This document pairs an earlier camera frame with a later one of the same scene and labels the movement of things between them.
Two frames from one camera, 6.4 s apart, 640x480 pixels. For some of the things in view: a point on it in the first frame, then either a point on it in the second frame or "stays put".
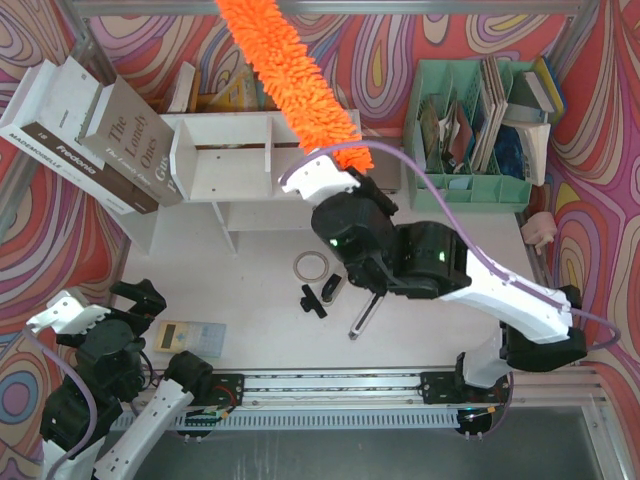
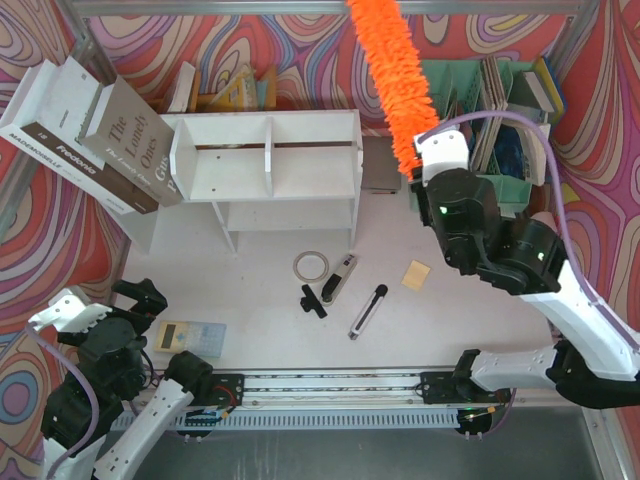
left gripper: x=122 y=304 stays put
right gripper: x=373 y=189 -> x=423 y=201
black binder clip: x=310 y=302 stays put
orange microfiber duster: x=276 y=51 -> x=405 y=97
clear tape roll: x=311 y=266 stays put
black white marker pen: x=367 y=313 stays put
